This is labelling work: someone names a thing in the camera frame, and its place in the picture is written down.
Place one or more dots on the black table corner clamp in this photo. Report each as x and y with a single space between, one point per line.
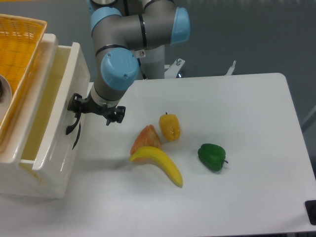
310 206

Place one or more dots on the orange toy fruit wedge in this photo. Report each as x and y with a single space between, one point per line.
146 138

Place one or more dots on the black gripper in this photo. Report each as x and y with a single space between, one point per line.
78 105

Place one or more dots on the yellow toy banana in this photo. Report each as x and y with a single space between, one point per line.
168 166

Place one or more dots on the white drawer cabinet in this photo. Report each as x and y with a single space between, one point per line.
15 178

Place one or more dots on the yellow woven basket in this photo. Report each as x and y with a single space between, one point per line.
19 41

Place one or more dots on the yellow toy bell pepper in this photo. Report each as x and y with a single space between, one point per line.
170 126

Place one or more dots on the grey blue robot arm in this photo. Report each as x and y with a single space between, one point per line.
118 29

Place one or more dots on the grey bowl in basket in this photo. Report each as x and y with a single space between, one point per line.
5 96

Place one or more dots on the green toy bell pepper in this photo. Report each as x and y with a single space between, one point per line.
212 156

